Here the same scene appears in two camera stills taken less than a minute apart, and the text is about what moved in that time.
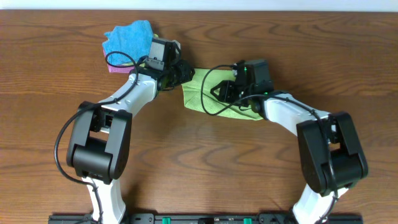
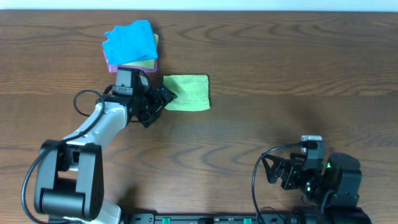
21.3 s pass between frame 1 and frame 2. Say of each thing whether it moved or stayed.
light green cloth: moved
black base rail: stayed
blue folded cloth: stayed
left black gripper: moved
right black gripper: moved
